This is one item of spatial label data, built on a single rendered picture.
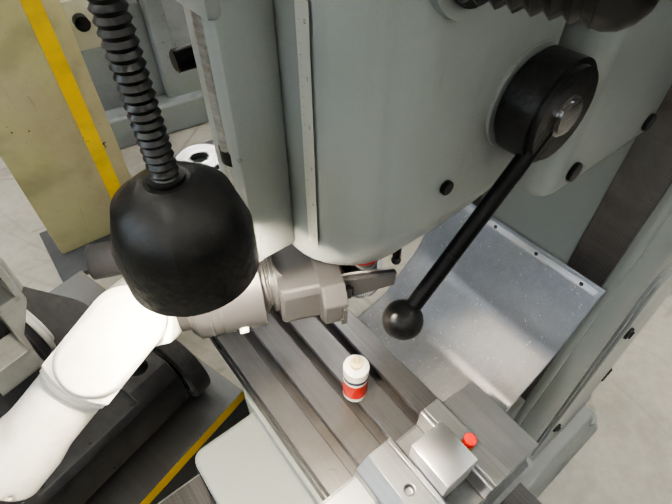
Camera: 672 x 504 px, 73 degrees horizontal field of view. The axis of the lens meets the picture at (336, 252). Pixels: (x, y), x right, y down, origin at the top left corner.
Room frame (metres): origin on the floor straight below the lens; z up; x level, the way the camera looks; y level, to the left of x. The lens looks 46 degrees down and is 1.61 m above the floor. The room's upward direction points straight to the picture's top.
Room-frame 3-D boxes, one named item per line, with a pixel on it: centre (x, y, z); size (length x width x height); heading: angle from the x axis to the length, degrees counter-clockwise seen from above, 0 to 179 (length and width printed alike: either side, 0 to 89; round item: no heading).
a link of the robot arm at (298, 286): (0.31, 0.06, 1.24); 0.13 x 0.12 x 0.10; 16
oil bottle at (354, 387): (0.35, -0.03, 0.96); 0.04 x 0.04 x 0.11
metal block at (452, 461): (0.20, -0.13, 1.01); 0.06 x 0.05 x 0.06; 37
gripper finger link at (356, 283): (0.30, -0.03, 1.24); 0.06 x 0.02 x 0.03; 106
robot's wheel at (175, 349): (0.63, 0.43, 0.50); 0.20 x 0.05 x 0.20; 55
